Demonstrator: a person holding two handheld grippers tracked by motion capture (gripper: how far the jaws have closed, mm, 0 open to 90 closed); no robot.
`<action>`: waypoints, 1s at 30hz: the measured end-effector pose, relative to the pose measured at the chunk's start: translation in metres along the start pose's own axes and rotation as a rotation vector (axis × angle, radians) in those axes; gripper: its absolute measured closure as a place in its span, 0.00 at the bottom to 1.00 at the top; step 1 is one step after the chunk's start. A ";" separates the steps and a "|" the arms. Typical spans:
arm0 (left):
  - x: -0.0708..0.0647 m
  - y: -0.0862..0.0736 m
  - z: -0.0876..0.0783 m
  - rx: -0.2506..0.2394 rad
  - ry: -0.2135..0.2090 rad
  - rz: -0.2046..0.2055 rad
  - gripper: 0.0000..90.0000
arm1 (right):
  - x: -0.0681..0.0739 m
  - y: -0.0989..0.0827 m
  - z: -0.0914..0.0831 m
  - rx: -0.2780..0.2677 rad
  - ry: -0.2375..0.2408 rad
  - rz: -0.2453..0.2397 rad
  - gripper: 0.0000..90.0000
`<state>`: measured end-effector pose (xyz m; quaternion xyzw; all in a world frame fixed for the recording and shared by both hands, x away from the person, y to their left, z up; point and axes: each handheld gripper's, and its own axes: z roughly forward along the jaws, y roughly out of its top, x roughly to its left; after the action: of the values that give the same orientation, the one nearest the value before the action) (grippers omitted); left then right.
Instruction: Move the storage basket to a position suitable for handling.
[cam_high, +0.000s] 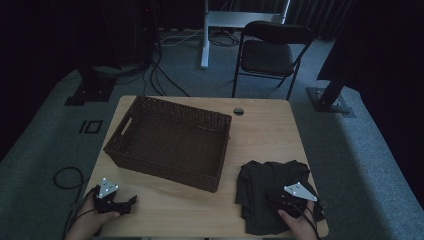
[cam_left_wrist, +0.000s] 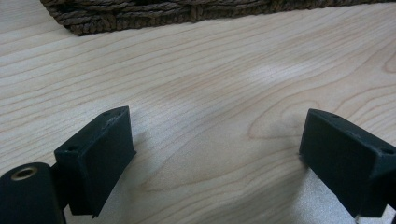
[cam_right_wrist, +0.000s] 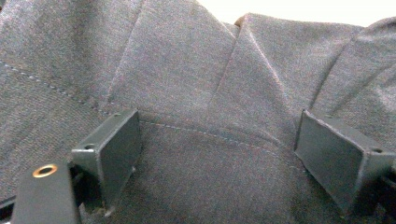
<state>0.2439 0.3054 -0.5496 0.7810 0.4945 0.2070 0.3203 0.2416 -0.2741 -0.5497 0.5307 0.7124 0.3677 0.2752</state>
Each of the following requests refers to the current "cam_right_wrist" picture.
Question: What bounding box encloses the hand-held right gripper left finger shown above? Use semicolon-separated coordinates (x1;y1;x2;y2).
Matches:
70;108;143;214

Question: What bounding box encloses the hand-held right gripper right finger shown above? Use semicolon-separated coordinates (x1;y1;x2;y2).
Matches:
293;108;396;216

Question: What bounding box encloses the dark grey cloth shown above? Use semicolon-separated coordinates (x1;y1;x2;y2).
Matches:
0;0;396;224

